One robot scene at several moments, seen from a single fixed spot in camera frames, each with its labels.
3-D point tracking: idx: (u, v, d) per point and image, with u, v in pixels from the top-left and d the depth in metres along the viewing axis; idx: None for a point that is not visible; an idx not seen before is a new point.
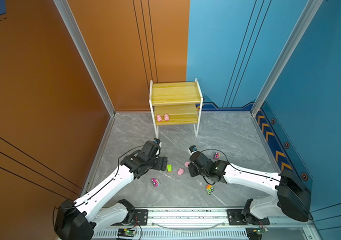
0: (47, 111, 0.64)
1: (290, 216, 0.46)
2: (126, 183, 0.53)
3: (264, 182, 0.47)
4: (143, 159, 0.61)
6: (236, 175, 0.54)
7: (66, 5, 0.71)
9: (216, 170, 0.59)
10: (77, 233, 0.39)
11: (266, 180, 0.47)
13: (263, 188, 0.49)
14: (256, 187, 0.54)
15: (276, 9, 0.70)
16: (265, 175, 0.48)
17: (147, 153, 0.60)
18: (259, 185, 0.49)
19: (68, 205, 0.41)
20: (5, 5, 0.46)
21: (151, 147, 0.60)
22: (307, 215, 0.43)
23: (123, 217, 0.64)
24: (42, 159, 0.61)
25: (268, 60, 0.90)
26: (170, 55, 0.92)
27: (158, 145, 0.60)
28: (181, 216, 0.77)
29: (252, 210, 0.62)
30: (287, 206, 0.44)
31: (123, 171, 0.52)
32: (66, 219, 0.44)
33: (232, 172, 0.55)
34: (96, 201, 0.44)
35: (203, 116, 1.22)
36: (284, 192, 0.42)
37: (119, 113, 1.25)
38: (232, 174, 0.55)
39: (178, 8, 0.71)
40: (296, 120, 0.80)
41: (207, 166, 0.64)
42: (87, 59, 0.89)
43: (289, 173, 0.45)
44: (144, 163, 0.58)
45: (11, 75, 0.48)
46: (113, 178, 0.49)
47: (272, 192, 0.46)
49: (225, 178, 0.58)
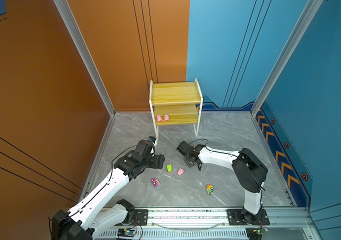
0: (47, 112, 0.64)
1: (245, 187, 0.53)
2: (122, 186, 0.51)
3: (226, 157, 0.55)
4: (137, 159, 0.59)
6: (207, 153, 0.62)
7: (66, 5, 0.71)
9: (194, 151, 0.68)
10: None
11: (228, 156, 0.55)
13: (226, 163, 0.56)
14: (221, 163, 0.59)
15: (276, 9, 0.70)
16: (228, 153, 0.56)
17: (141, 153, 0.58)
18: (222, 160, 0.57)
19: (62, 215, 0.40)
20: (5, 5, 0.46)
21: (144, 146, 0.59)
22: (259, 187, 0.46)
23: (123, 217, 0.64)
24: (42, 159, 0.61)
25: (269, 60, 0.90)
26: (170, 55, 0.92)
27: (152, 143, 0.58)
28: (181, 216, 0.77)
29: (247, 205, 0.63)
30: (241, 177, 0.51)
31: (116, 173, 0.51)
32: (62, 229, 0.43)
33: (204, 152, 0.64)
34: (91, 208, 0.43)
35: (202, 116, 1.22)
36: (237, 164, 0.49)
37: (119, 113, 1.25)
38: (205, 153, 0.63)
39: (179, 7, 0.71)
40: (297, 120, 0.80)
41: (188, 150, 0.74)
42: (87, 59, 0.89)
43: (247, 150, 0.53)
44: (139, 164, 0.57)
45: (12, 75, 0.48)
46: (107, 182, 0.48)
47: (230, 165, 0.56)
49: (200, 158, 0.66)
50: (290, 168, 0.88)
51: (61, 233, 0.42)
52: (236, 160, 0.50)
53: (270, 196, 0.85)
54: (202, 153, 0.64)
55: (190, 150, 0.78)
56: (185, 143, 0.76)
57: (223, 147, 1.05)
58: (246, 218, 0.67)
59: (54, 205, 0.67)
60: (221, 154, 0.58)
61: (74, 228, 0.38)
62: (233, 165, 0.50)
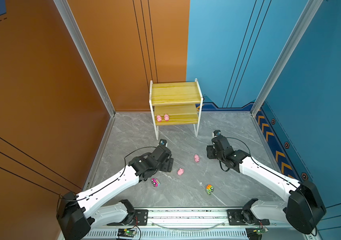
0: (47, 112, 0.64)
1: (293, 222, 0.44)
2: (130, 185, 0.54)
3: (280, 183, 0.46)
4: (153, 163, 0.58)
6: (252, 168, 0.53)
7: (66, 5, 0.71)
9: (234, 157, 0.60)
10: (73, 227, 0.39)
11: (283, 182, 0.46)
13: (275, 188, 0.47)
14: (268, 184, 0.50)
15: (276, 9, 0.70)
16: (283, 178, 0.47)
17: (157, 158, 0.58)
18: (273, 184, 0.48)
19: (70, 197, 0.42)
20: (5, 5, 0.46)
21: (161, 152, 0.57)
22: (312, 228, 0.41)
23: (121, 218, 0.63)
24: (42, 160, 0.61)
25: (269, 60, 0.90)
26: (170, 55, 0.92)
27: (170, 151, 0.59)
28: (181, 216, 0.77)
29: (253, 205, 0.64)
30: (295, 213, 0.42)
31: (128, 170, 0.51)
32: (67, 209, 0.45)
33: (249, 163, 0.55)
34: (97, 199, 0.43)
35: (202, 116, 1.22)
36: (297, 200, 0.40)
37: (119, 113, 1.25)
38: (249, 165, 0.55)
39: (179, 8, 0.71)
40: (297, 120, 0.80)
41: (227, 151, 0.65)
42: (86, 59, 0.89)
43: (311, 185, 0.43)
44: (152, 168, 0.55)
45: (12, 75, 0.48)
46: (118, 178, 0.49)
47: (285, 194, 0.44)
49: (239, 167, 0.58)
50: (289, 168, 0.88)
51: (64, 213, 0.44)
52: (296, 195, 0.41)
53: (270, 196, 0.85)
54: (245, 163, 0.56)
55: (229, 151, 0.65)
56: (226, 142, 0.64)
57: None
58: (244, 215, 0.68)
59: (54, 205, 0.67)
60: (273, 177, 0.48)
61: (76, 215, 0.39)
62: (290, 197, 0.41)
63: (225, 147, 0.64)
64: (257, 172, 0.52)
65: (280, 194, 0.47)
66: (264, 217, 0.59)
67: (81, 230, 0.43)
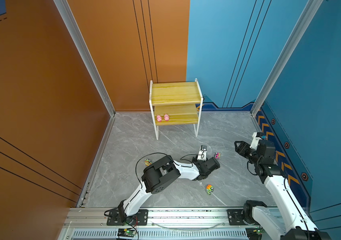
0: (47, 111, 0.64)
1: None
2: (194, 176, 0.69)
3: (294, 214, 0.43)
4: (204, 169, 0.75)
6: (278, 187, 0.51)
7: (66, 5, 0.71)
9: (268, 168, 0.57)
10: (163, 179, 0.53)
11: (298, 216, 0.43)
13: (285, 215, 0.45)
14: (281, 208, 0.47)
15: (276, 9, 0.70)
16: (302, 213, 0.43)
17: (208, 167, 0.74)
18: (285, 211, 0.45)
19: (168, 159, 0.56)
20: (5, 6, 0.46)
21: (213, 163, 0.73)
22: None
23: (131, 212, 0.64)
24: (42, 159, 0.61)
25: (269, 60, 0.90)
26: (170, 55, 0.92)
27: (219, 164, 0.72)
28: (181, 216, 0.77)
29: (257, 206, 0.65)
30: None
31: (195, 167, 0.69)
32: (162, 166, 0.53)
33: (277, 182, 0.52)
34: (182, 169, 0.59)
35: (202, 117, 1.20)
36: (297, 236, 0.38)
37: (119, 113, 1.25)
38: (276, 184, 0.52)
39: (179, 9, 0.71)
40: (297, 120, 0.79)
41: (265, 159, 0.61)
42: (86, 59, 0.89)
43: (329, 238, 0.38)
44: (204, 173, 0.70)
45: (11, 76, 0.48)
46: (191, 165, 0.67)
47: (289, 226, 0.42)
49: (266, 178, 0.55)
50: (289, 168, 0.88)
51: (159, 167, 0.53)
52: (299, 231, 0.39)
53: (270, 196, 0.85)
54: (274, 179, 0.53)
55: (267, 161, 0.61)
56: (272, 151, 0.59)
57: (223, 147, 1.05)
58: (244, 212, 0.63)
59: (54, 205, 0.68)
60: (291, 206, 0.45)
61: (175, 172, 0.53)
62: (291, 230, 0.39)
63: (266, 155, 0.60)
64: (280, 194, 0.49)
65: (285, 223, 0.44)
66: (260, 221, 0.59)
67: (162, 187, 0.55)
